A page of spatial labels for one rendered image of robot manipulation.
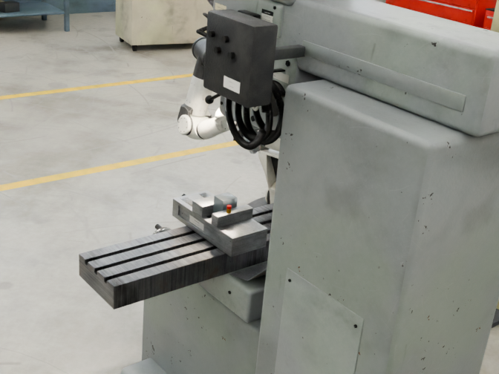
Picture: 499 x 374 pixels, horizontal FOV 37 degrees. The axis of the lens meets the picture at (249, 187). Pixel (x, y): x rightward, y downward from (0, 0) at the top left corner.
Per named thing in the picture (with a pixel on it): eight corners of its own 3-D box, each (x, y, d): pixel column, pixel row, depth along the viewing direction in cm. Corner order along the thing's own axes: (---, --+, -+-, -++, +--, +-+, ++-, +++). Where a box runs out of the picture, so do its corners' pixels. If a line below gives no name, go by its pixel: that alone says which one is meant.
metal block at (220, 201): (212, 211, 254) (214, 195, 251) (226, 208, 257) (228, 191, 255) (221, 217, 250) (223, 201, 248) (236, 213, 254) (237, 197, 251)
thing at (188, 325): (138, 363, 316) (142, 238, 292) (201, 340, 335) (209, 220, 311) (257, 487, 259) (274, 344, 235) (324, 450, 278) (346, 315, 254)
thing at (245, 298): (163, 258, 278) (165, 230, 274) (237, 237, 299) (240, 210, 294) (245, 325, 243) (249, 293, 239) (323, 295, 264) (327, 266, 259)
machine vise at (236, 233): (171, 215, 267) (173, 187, 263) (206, 207, 276) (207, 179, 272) (230, 257, 243) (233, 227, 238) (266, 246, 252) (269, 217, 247)
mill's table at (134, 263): (78, 274, 240) (78, 253, 237) (350, 199, 313) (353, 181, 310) (113, 309, 224) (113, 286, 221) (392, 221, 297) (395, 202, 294)
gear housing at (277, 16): (209, 15, 236) (212, -17, 232) (269, 12, 250) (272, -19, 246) (278, 40, 212) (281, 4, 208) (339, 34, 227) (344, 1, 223)
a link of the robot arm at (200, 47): (187, 70, 289) (197, 35, 285) (209, 74, 293) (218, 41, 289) (197, 79, 280) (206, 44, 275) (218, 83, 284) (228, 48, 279)
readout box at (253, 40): (198, 87, 202) (203, 10, 194) (225, 84, 208) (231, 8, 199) (243, 109, 188) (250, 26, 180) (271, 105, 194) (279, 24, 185)
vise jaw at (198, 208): (191, 211, 256) (192, 200, 254) (226, 202, 265) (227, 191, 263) (201, 217, 252) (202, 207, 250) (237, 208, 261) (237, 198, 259)
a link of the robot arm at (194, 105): (169, 126, 292) (184, 72, 284) (195, 128, 300) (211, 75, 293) (186, 138, 284) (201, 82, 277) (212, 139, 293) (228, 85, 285)
